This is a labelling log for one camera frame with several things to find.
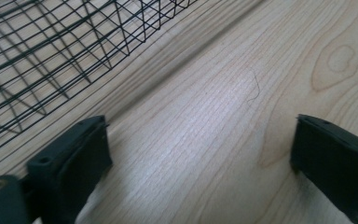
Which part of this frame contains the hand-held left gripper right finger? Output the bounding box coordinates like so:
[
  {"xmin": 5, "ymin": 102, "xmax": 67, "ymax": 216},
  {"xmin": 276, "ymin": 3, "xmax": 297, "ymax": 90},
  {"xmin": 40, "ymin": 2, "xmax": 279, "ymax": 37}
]
[{"xmin": 289, "ymin": 114, "xmax": 358, "ymax": 224}]

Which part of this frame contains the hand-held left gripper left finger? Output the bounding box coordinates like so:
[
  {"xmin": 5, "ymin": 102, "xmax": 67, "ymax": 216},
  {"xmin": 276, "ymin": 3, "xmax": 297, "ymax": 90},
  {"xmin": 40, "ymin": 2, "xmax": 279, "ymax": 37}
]
[{"xmin": 26, "ymin": 115, "xmax": 114, "ymax": 224}]

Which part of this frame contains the black wire mesh basket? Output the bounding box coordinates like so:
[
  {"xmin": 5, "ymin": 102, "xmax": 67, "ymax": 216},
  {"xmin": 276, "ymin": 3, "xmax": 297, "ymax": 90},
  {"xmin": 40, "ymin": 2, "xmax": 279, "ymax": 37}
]
[{"xmin": 0, "ymin": 0, "xmax": 199, "ymax": 161}]

